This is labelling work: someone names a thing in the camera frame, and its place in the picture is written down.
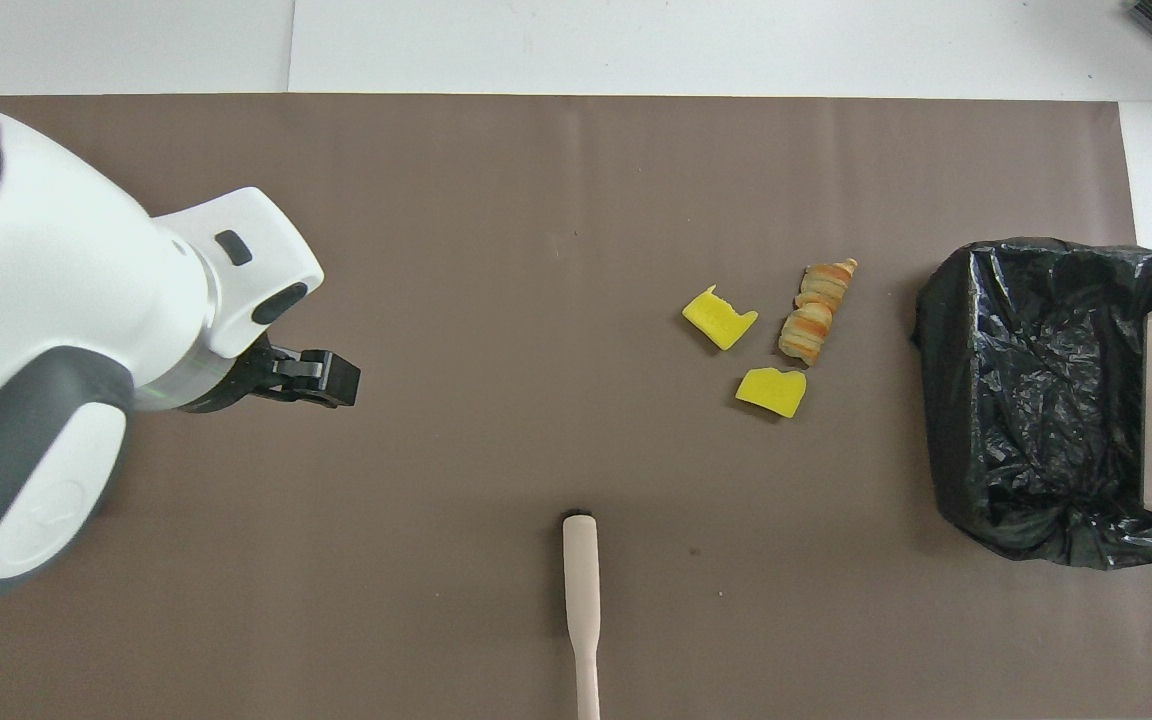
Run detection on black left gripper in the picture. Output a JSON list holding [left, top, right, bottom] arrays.
[[181, 335, 362, 413]]

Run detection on beige brush black bristles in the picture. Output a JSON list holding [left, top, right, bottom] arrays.
[[562, 510, 602, 720]]

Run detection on notched yellow sponge piece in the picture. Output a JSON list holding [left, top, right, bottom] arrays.
[[682, 285, 759, 351]]

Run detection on yellow sponge chunk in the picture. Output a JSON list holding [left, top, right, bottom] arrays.
[[735, 367, 808, 419]]

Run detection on striped croissant piece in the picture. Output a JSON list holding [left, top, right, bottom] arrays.
[[778, 303, 835, 367], [797, 259, 859, 312]]

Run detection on black bag lined bin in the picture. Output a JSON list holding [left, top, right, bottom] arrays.
[[914, 237, 1152, 571]]

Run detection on brown table mat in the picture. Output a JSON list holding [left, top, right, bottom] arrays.
[[0, 95, 1152, 720]]

